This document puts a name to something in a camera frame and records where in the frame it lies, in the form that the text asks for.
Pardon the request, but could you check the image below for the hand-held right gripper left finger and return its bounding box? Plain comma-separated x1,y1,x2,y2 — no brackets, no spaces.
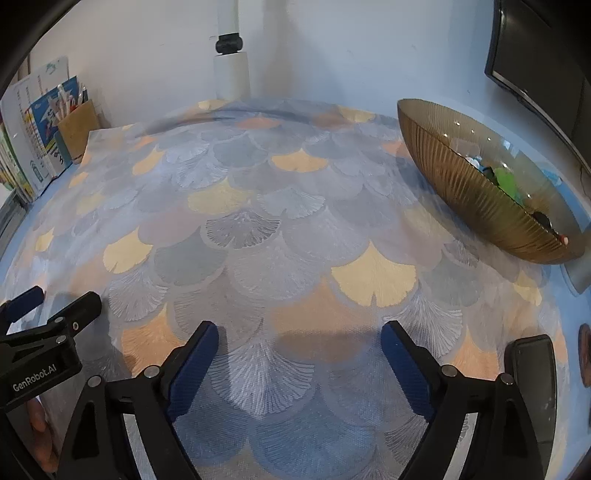
58,320,220,480

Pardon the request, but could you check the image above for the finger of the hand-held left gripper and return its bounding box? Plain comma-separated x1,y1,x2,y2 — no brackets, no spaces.
44,291,102,344
0,285,45,335

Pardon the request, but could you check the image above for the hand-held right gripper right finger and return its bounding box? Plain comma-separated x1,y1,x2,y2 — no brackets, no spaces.
381,320,543,480

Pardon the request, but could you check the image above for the amber ribbed glass bowl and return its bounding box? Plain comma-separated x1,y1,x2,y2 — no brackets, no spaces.
397,98,586,265

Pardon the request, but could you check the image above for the person's left hand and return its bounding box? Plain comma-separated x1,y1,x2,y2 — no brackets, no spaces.
28,399,61,472

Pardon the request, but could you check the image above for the black smartphone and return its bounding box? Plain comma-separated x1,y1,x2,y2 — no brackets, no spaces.
503,335,558,464

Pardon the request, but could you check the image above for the row of books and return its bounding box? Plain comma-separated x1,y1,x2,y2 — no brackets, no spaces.
0,120,35,204

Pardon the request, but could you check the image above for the fan-patterned tablecloth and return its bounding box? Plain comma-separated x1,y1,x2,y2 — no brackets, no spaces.
0,98,568,480

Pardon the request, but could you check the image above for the brown round object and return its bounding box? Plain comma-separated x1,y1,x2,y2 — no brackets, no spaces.
578,323,591,387

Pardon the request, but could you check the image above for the cardboard pen holder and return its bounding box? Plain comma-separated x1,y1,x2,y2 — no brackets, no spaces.
55,99,102,163

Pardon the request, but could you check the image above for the bunch of pens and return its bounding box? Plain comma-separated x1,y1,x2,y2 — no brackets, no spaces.
48,83,88,123

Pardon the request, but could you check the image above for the small green object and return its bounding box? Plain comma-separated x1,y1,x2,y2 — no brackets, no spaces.
492,168,519,195

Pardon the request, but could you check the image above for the white pole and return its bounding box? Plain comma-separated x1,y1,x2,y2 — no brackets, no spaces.
213,0,252,100

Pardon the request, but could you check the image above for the black pole clamp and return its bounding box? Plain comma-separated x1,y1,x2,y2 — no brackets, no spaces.
215,33,243,55

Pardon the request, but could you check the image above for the black monitor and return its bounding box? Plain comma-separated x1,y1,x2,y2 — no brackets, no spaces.
484,0,591,167

